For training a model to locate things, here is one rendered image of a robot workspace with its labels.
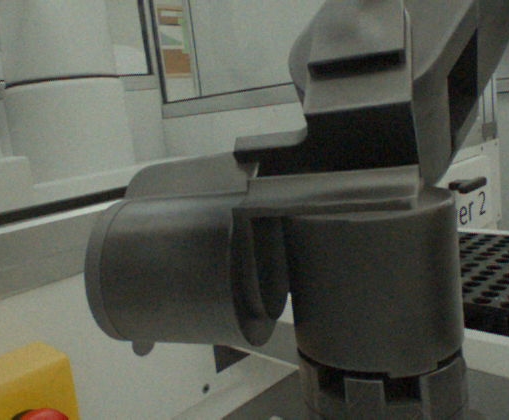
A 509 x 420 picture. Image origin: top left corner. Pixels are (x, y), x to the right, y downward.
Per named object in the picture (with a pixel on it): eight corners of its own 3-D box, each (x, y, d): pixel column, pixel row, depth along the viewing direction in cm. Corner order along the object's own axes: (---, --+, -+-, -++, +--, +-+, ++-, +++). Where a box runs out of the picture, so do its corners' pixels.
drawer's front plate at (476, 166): (492, 220, 89) (489, 154, 87) (406, 271, 69) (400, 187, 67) (481, 220, 90) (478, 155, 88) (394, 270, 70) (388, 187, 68)
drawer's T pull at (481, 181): (487, 185, 77) (487, 175, 77) (466, 195, 72) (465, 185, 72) (462, 184, 80) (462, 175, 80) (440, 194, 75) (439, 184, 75)
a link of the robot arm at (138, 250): (408, -26, 19) (426, 132, 26) (133, 31, 23) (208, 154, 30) (411, 278, 13) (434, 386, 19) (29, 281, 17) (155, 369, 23)
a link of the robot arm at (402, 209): (454, 175, 14) (452, 151, 19) (217, 192, 17) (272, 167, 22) (470, 414, 15) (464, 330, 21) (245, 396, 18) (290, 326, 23)
